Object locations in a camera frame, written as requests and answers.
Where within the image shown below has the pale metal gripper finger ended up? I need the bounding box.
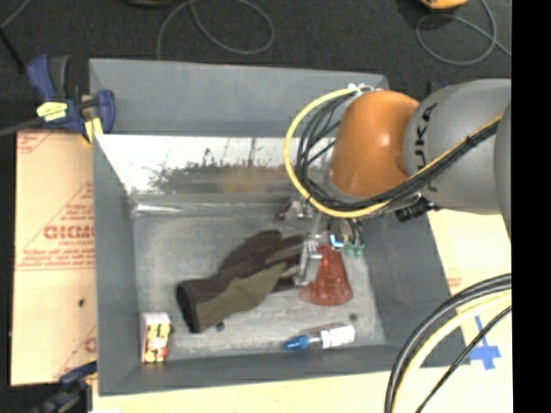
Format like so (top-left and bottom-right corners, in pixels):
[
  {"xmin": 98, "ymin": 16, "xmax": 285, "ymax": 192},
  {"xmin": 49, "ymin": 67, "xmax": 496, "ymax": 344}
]
[{"xmin": 294, "ymin": 238, "xmax": 323, "ymax": 287}]

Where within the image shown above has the clear red plastic cup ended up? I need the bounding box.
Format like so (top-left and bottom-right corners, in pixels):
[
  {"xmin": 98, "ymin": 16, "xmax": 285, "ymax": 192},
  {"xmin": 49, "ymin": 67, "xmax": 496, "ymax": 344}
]
[{"xmin": 300, "ymin": 244, "xmax": 354, "ymax": 306}]

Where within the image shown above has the dark purple and olive glove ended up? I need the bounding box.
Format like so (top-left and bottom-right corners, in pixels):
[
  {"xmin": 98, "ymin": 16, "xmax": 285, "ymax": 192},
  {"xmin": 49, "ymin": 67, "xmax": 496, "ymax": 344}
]
[{"xmin": 175, "ymin": 229, "xmax": 307, "ymax": 334}]

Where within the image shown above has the grey metal bin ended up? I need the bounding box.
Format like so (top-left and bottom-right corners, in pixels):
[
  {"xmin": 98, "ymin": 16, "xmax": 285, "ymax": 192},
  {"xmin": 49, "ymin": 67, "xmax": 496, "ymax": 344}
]
[{"xmin": 88, "ymin": 57, "xmax": 470, "ymax": 396}]

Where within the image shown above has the small white red yellow box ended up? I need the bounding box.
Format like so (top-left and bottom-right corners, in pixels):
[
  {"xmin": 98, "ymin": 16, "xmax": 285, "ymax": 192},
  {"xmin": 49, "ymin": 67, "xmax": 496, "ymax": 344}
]
[{"xmin": 139, "ymin": 311, "xmax": 173, "ymax": 365}]

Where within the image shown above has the brown cardboard board red print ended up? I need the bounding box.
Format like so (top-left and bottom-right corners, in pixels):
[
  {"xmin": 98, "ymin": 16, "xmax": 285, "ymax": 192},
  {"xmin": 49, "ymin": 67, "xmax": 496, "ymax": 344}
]
[{"xmin": 10, "ymin": 128, "xmax": 98, "ymax": 386}]

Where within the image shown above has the black cylinder on white bracket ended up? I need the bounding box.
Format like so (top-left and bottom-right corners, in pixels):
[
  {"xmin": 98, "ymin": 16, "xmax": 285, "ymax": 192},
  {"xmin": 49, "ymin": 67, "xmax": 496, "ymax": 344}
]
[{"xmin": 387, "ymin": 193, "xmax": 433, "ymax": 224}]

